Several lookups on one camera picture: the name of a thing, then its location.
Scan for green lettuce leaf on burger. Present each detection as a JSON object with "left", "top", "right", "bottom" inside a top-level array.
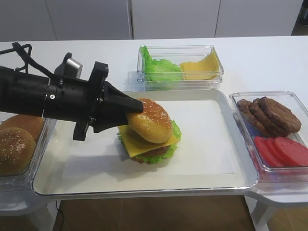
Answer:
[{"left": 117, "top": 120, "right": 182, "bottom": 165}]

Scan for clear bin patties and tomato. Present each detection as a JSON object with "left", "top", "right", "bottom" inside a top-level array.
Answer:
[{"left": 230, "top": 91, "right": 308, "bottom": 183}]

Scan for brown patty on burger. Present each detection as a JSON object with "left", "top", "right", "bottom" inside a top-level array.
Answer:
[{"left": 142, "top": 146, "right": 169, "bottom": 157}]

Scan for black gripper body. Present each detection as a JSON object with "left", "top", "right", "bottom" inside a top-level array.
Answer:
[{"left": 43, "top": 62, "right": 108, "bottom": 141}]

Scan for left red tomato slice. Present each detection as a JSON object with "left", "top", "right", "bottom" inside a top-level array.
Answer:
[{"left": 254, "top": 136, "right": 283, "bottom": 167}]

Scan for black braided cable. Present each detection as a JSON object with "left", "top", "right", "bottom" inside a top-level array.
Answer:
[{"left": 0, "top": 42, "right": 55, "bottom": 80}]

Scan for red tomato slice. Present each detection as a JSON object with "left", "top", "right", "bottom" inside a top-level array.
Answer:
[
  {"left": 273, "top": 137, "right": 308, "bottom": 167},
  {"left": 254, "top": 136, "right": 283, "bottom": 167},
  {"left": 265, "top": 138, "right": 288, "bottom": 167}
]

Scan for sesame top bun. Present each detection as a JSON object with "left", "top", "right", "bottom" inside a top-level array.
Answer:
[{"left": 126, "top": 98, "right": 173, "bottom": 144}]

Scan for green lettuce in bin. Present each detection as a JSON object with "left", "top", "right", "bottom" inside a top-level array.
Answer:
[{"left": 139, "top": 46, "right": 181, "bottom": 81}]

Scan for top brown meat patty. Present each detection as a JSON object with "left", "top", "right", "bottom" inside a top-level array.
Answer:
[{"left": 258, "top": 97, "right": 302, "bottom": 133}]

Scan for brown meat patty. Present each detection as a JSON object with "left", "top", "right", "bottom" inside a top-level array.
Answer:
[
  {"left": 250, "top": 98, "right": 290, "bottom": 137},
  {"left": 237, "top": 99, "right": 270, "bottom": 136},
  {"left": 258, "top": 97, "right": 302, "bottom": 133}
]

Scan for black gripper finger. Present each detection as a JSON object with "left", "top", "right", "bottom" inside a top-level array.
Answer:
[
  {"left": 91, "top": 101, "right": 130, "bottom": 133},
  {"left": 102, "top": 81, "right": 143, "bottom": 113}
]

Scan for front red tomato slice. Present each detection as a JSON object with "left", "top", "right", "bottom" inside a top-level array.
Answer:
[{"left": 273, "top": 137, "right": 308, "bottom": 167}]

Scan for middle red tomato slice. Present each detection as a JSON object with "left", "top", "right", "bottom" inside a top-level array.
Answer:
[{"left": 265, "top": 138, "right": 288, "bottom": 167}]

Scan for rear brown meat patty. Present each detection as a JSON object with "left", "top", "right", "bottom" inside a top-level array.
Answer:
[{"left": 237, "top": 99, "right": 270, "bottom": 136}]

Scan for plain brown bun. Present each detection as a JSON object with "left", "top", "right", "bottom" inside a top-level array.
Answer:
[{"left": 0, "top": 115, "right": 44, "bottom": 142}]

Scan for yellow cheese slices in bin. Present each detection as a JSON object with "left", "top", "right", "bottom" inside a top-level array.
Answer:
[{"left": 180, "top": 52, "right": 219, "bottom": 80}]

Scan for middle brown meat patty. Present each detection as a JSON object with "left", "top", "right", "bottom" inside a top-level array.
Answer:
[{"left": 250, "top": 98, "right": 290, "bottom": 137}]

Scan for clear bin with buns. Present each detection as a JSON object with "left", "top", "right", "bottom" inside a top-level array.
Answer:
[{"left": 0, "top": 112, "right": 56, "bottom": 193}]

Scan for clear bin lettuce and cheese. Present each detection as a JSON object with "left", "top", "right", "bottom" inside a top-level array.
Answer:
[{"left": 137, "top": 45, "right": 224, "bottom": 91}]

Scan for white serving tray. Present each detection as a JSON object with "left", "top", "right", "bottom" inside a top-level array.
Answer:
[{"left": 32, "top": 90, "right": 258, "bottom": 199}]

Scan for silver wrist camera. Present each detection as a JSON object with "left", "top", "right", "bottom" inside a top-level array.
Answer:
[{"left": 54, "top": 52, "right": 83, "bottom": 79}]

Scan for sesame bun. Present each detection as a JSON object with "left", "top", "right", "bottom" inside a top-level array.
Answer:
[
  {"left": 126, "top": 98, "right": 173, "bottom": 144},
  {"left": 0, "top": 128, "right": 36, "bottom": 176}
]

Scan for bottom bun on tray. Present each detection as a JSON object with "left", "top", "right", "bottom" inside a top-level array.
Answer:
[{"left": 131, "top": 157, "right": 158, "bottom": 165}]

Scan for yellow cheese slice on burger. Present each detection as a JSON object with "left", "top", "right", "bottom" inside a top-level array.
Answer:
[{"left": 118, "top": 124, "right": 181, "bottom": 157}]

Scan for white paper sheet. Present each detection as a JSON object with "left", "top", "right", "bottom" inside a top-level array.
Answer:
[{"left": 64, "top": 100, "right": 235, "bottom": 180}]

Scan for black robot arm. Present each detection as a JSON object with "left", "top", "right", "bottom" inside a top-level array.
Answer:
[{"left": 0, "top": 62, "right": 143, "bottom": 141}]

